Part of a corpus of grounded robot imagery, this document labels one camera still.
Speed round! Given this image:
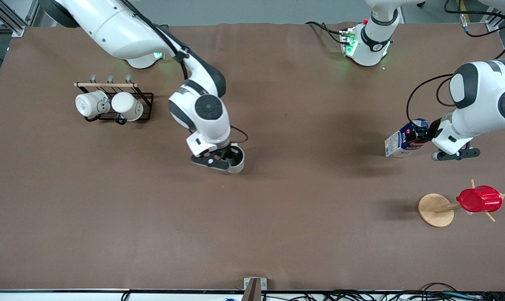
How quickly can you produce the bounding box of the grey ceramic mug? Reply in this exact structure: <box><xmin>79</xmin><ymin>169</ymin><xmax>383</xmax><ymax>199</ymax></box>
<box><xmin>226</xmin><ymin>143</ymin><xmax>245</xmax><ymax>174</ymax></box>

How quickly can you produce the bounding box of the blue white milk carton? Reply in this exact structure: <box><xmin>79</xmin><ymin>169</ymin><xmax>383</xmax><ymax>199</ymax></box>
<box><xmin>385</xmin><ymin>118</ymin><xmax>431</xmax><ymax>158</ymax></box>

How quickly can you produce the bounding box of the red plastic cup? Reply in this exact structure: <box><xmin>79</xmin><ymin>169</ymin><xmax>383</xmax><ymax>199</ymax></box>
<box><xmin>456</xmin><ymin>186</ymin><xmax>503</xmax><ymax>213</ymax></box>

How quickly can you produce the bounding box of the wooden mug tree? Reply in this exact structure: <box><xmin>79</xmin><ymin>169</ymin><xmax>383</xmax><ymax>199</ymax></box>
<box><xmin>418</xmin><ymin>179</ymin><xmax>505</xmax><ymax>227</ymax></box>

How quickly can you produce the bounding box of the white hanging mug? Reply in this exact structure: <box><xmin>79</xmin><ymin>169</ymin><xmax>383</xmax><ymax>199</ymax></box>
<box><xmin>111</xmin><ymin>92</ymin><xmax>144</xmax><ymax>122</ymax></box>
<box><xmin>75</xmin><ymin>90</ymin><xmax>110</xmax><ymax>118</ymax></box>

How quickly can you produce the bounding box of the black wire mug rack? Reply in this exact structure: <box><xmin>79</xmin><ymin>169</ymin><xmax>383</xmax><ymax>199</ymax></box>
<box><xmin>74</xmin><ymin>74</ymin><xmax>154</xmax><ymax>125</ymax></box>

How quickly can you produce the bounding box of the metal table edge bracket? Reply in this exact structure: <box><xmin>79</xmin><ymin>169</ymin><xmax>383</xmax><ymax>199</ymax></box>
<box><xmin>243</xmin><ymin>277</ymin><xmax>267</xmax><ymax>301</ymax></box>

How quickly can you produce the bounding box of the black left base cable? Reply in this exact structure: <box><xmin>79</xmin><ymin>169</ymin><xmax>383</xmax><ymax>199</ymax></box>
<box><xmin>305</xmin><ymin>21</ymin><xmax>346</xmax><ymax>45</ymax></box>

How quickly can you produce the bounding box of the black cable bundle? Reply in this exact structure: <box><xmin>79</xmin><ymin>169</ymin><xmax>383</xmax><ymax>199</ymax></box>
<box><xmin>319</xmin><ymin>283</ymin><xmax>505</xmax><ymax>301</ymax></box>

